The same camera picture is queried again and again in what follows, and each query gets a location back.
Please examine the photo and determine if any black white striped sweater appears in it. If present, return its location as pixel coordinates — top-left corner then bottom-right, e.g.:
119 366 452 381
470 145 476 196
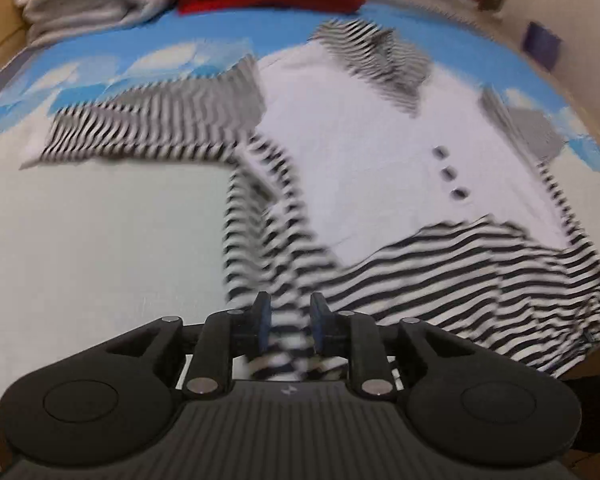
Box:
27 20 600 379

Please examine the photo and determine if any blue white patterned bedspread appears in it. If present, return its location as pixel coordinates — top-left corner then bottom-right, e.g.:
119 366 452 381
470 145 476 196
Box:
0 6 572 396

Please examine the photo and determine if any purple box by wall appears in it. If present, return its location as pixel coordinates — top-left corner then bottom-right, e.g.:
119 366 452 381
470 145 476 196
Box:
522 21 562 72

